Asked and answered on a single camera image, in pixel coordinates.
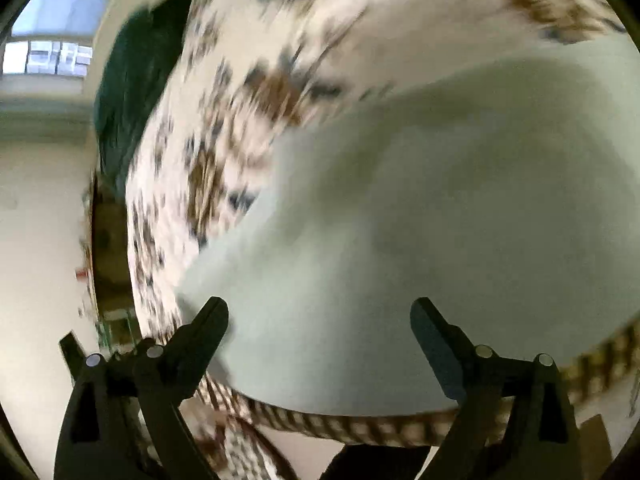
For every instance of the dark green blanket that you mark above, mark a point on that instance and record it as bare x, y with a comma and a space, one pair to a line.
142, 58

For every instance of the floral cream bed blanket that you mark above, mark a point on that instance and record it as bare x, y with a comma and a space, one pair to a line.
251, 70

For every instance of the window with grille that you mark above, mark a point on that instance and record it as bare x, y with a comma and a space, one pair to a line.
53, 38

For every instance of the brown checkered bed sheet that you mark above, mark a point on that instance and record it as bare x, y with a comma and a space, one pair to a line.
246, 439

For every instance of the light green fleece pant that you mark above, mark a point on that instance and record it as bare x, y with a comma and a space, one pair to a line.
507, 194

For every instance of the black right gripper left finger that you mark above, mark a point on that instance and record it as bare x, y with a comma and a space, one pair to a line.
123, 421

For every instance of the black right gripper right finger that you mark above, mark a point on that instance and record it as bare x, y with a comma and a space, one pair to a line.
514, 420

